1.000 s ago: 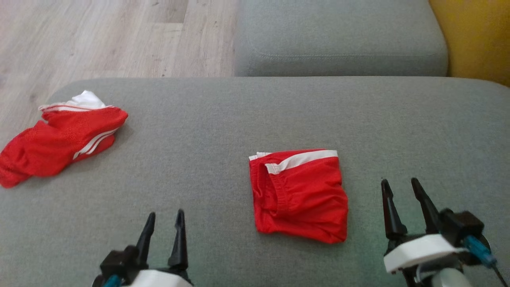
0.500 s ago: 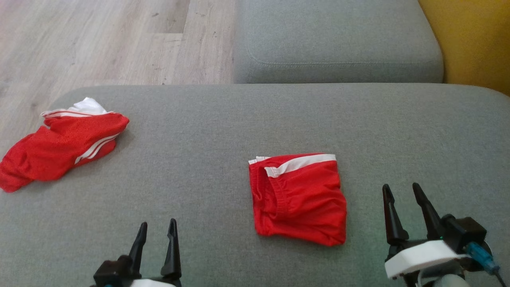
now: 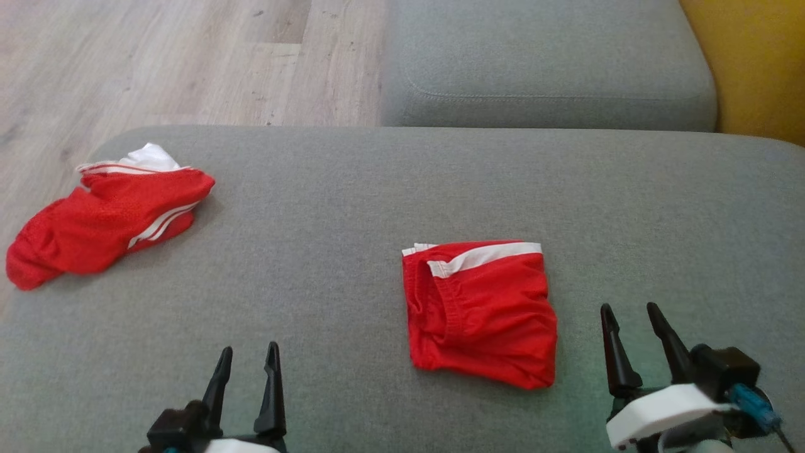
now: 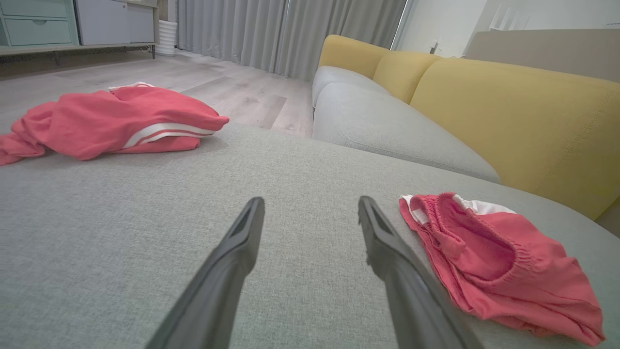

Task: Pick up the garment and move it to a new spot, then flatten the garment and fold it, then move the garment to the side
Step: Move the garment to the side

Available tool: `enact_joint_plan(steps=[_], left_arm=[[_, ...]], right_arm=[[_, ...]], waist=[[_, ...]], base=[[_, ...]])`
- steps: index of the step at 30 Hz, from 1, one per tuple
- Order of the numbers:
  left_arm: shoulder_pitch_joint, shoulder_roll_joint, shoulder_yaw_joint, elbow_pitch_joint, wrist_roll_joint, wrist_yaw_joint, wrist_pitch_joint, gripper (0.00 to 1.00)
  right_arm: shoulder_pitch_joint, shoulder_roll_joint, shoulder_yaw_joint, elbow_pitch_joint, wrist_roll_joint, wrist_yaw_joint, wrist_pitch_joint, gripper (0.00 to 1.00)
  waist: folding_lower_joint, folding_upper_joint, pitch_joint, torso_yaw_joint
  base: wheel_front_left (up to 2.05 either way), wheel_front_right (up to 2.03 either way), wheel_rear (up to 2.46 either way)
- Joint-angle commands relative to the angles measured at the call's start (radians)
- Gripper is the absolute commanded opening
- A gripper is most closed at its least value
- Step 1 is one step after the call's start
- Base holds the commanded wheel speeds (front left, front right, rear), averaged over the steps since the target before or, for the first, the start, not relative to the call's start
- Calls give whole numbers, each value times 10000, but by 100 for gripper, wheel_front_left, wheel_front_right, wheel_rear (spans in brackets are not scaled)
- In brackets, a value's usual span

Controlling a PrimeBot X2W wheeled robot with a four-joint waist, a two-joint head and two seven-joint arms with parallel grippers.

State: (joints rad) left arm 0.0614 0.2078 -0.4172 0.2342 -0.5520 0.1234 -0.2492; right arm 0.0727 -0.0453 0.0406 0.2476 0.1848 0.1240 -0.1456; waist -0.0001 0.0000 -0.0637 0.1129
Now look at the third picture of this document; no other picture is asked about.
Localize small grey sofa cushion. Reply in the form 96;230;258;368
380;0;718;132

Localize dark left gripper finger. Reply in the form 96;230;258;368
254;342;287;440
203;347;234;435

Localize red shorts with white band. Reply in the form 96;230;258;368
401;241;558;390

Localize large grey sofa seat cushion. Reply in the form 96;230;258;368
0;125;805;453

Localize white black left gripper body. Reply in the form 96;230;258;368
204;433;289;453

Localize blue cable connector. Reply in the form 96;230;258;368
726;384;784;432

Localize red mesh basketball jersey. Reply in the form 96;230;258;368
6;143;216;291

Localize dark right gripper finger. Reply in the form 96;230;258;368
601;304;643;398
647;302;696;385

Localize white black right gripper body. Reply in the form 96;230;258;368
607;384;734;453

